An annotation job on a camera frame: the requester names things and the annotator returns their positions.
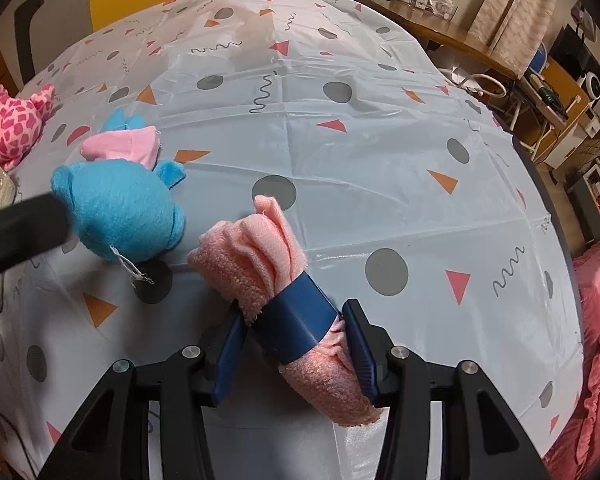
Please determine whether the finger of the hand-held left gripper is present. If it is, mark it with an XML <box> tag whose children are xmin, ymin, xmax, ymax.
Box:
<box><xmin>0</xmin><ymin>194</ymin><xmax>75</xmax><ymax>283</ymax></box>

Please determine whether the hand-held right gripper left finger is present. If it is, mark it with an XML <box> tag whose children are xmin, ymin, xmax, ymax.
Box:
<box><xmin>39</xmin><ymin>312</ymin><xmax>251</xmax><ymax>480</ymax></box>

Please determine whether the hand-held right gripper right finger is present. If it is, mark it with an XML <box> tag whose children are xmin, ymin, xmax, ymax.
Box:
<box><xmin>342</xmin><ymin>299</ymin><xmax>551</xmax><ymax>480</ymax></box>

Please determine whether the blue plush toy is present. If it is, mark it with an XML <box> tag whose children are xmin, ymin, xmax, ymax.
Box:
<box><xmin>51</xmin><ymin>110</ymin><xmax>188</xmax><ymax>286</ymax></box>

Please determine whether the pink sock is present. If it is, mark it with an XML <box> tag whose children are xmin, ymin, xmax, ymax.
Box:
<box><xmin>186</xmin><ymin>195</ymin><xmax>383</xmax><ymax>428</ymax></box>

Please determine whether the pink spotted giraffe plush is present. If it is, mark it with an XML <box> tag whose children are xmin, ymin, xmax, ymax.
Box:
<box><xmin>0</xmin><ymin>83</ymin><xmax>57</xmax><ymax>171</ymax></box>

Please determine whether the pink bedspread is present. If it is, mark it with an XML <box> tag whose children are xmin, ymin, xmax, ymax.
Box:
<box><xmin>542</xmin><ymin>230</ymin><xmax>600</xmax><ymax>480</ymax></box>

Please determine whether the white storage shelf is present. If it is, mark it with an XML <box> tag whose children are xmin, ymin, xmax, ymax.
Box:
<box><xmin>545</xmin><ymin>110</ymin><xmax>600</xmax><ymax>241</ymax></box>

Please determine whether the wooden desk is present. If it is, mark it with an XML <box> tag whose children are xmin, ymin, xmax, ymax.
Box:
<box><xmin>350</xmin><ymin>0</ymin><xmax>521</xmax><ymax>81</ymax></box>

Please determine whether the clear plastic container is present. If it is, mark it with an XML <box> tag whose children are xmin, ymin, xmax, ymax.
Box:
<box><xmin>426</xmin><ymin>0</ymin><xmax>458</xmax><ymax>21</ymax></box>

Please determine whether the black monitor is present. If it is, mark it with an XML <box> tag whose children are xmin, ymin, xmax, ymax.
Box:
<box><xmin>550</xmin><ymin>25</ymin><xmax>600</xmax><ymax>86</ymax></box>

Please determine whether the beige patterned curtain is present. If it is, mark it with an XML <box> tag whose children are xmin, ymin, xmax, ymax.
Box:
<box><xmin>467</xmin><ymin>0</ymin><xmax>556</xmax><ymax>63</ymax></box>

